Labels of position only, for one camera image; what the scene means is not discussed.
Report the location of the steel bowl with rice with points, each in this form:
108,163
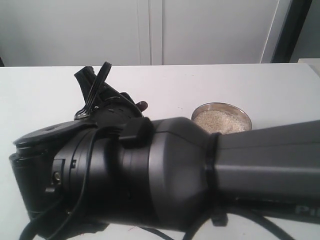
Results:
219,117

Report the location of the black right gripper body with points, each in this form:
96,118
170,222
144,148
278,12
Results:
102,103

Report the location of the white cabinet doors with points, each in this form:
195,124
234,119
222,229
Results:
140,32

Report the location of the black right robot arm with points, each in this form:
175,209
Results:
113,165

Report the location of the brown wooden spoon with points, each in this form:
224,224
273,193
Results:
142,105

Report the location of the dark post at right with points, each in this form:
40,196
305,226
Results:
291,30

